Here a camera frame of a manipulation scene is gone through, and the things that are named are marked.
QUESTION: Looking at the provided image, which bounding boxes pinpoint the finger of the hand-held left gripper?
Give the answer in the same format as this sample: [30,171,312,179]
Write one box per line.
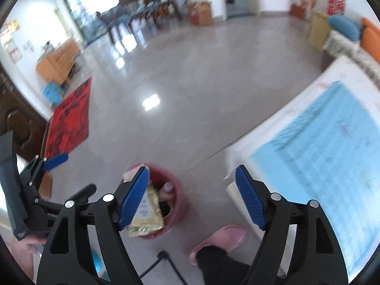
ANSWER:
[36,184,97,216]
[21,153,69,185]

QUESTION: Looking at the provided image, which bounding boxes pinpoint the person's leg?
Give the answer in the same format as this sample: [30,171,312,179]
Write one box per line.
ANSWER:
[196,245,285,285]

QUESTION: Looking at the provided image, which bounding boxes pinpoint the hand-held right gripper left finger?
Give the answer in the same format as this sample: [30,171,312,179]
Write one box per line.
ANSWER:
[36,167,149,285]

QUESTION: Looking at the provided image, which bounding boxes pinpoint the brown cardboard box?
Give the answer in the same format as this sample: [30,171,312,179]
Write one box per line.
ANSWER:
[186,0,214,27]

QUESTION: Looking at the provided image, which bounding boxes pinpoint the light wooden cabinet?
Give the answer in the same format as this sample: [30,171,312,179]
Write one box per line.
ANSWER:
[36,37,82,86]

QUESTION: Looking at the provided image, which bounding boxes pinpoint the round blue cushion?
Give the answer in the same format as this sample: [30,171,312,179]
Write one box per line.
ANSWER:
[327,14,361,42]

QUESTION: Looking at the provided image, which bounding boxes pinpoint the gold snack bag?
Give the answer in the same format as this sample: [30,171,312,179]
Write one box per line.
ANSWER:
[127,181,165,238]

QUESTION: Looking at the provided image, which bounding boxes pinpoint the orange box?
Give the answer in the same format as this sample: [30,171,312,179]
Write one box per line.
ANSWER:
[289,3,307,20]

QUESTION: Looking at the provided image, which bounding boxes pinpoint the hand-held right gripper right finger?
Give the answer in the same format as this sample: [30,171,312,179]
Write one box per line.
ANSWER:
[235,165,348,285]

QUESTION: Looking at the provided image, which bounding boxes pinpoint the beige covered sofa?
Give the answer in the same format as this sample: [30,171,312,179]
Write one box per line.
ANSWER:
[323,30,380,75]

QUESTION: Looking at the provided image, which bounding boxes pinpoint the dark wooden door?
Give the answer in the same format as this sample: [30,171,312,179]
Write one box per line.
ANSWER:
[0,62,49,162]

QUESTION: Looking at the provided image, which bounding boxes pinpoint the red patterned rug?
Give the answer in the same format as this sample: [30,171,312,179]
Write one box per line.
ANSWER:
[44,76,93,158]

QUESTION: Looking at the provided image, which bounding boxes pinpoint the blue box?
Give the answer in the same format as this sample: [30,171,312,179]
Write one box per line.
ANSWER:
[43,85,64,101]

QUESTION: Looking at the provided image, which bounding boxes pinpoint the person's left hand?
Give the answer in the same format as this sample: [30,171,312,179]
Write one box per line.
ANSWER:
[11,235,46,278]

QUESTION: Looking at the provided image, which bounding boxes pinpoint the large orange cushion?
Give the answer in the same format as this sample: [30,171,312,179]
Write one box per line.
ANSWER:
[359,17,380,55]

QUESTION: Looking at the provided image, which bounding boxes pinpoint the pink slipper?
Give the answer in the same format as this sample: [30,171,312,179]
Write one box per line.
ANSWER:
[189,225,247,265]

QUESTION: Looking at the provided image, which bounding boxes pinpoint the blue grid cutting mat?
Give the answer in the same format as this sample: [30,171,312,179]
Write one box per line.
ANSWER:
[251,81,380,282]

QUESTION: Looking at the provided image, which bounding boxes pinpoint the red and yellow wall stickers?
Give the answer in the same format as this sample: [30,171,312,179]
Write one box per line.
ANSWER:
[0,19,24,63]

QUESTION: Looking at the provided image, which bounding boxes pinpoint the fruit print tablecloth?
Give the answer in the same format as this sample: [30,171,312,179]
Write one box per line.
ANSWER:
[224,55,380,285]

